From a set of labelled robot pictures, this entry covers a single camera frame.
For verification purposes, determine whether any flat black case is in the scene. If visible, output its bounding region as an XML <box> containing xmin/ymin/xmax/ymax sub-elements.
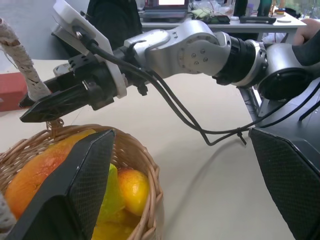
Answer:
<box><xmin>239</xmin><ymin>15</ymin><xmax>277</xmax><ymax>25</ymax></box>

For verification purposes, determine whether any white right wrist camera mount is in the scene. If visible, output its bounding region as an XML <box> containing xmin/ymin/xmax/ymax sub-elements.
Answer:
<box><xmin>51</xmin><ymin>0</ymin><xmax>128</xmax><ymax>99</ymax></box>

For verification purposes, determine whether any white background table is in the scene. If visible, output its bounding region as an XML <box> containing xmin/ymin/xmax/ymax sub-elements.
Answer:
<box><xmin>139</xmin><ymin>11</ymin><xmax>308</xmax><ymax>45</ymax></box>

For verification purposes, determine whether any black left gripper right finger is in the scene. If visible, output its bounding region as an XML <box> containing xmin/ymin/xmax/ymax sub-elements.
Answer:
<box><xmin>248</xmin><ymin>127</ymin><xmax>320</xmax><ymax>240</ymax></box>

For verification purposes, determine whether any black jacket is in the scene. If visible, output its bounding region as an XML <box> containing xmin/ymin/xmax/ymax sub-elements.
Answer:
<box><xmin>86</xmin><ymin>0</ymin><xmax>143</xmax><ymax>52</ymax></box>

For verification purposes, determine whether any small white round object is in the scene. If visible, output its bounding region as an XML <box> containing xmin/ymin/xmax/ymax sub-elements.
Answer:
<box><xmin>53</xmin><ymin>63</ymin><xmax>75</xmax><ymax>77</ymax></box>

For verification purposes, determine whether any green fruit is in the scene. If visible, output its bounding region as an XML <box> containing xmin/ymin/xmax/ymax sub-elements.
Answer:
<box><xmin>96</xmin><ymin>163</ymin><xmax>126</xmax><ymax>224</ymax></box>

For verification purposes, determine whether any bystander bare hand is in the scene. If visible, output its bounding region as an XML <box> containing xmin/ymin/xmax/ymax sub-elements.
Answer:
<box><xmin>293</xmin><ymin>18</ymin><xmax>320</xmax><ymax>46</ymax></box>

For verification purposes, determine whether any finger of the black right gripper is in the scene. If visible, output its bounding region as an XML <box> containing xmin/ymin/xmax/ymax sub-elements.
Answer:
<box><xmin>19</xmin><ymin>83</ymin><xmax>91</xmax><ymax>124</ymax></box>
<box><xmin>18</xmin><ymin>71</ymin><xmax>83</xmax><ymax>109</ymax></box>

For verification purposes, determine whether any wicker basket with rope handle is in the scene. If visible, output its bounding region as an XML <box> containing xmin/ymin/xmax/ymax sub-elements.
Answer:
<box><xmin>0</xmin><ymin>17</ymin><xmax>166</xmax><ymax>240</ymax></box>

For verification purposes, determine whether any small orange yellow fruit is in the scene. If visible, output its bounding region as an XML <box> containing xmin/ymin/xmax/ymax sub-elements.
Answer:
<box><xmin>117</xmin><ymin>167</ymin><xmax>150</xmax><ymax>217</ymax></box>

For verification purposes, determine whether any dark laptop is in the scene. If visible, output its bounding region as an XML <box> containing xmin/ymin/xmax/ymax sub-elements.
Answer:
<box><xmin>142</xmin><ymin>0</ymin><xmax>190</xmax><ymax>20</ymax></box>

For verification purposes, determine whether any black bottle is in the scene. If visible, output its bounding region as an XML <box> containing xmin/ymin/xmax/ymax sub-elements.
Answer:
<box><xmin>233</xmin><ymin>0</ymin><xmax>249</xmax><ymax>18</ymax></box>

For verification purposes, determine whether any green cloth bundle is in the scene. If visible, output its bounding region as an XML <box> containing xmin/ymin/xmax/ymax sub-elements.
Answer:
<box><xmin>189</xmin><ymin>8</ymin><xmax>214</xmax><ymax>20</ymax></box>

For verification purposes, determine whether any black robot torso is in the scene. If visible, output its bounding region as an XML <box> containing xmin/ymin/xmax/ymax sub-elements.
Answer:
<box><xmin>238</xmin><ymin>74</ymin><xmax>320</xmax><ymax>163</ymax></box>

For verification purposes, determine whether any large orange red mango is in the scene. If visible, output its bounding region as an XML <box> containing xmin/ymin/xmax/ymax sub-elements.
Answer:
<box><xmin>4</xmin><ymin>128</ymin><xmax>97</xmax><ymax>221</ymax></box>

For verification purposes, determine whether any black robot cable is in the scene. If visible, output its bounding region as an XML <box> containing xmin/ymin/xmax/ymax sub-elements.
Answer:
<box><xmin>83</xmin><ymin>37</ymin><xmax>288</xmax><ymax>135</ymax></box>
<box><xmin>138</xmin><ymin>71</ymin><xmax>248</xmax><ymax>147</ymax></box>

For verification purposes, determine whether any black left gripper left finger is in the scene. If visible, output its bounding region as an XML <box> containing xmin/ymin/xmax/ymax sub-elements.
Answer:
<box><xmin>4</xmin><ymin>128</ymin><xmax>116</xmax><ymax>240</ymax></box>

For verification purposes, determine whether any red box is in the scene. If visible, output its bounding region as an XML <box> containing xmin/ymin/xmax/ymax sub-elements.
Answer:
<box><xmin>0</xmin><ymin>72</ymin><xmax>31</xmax><ymax>113</ymax></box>

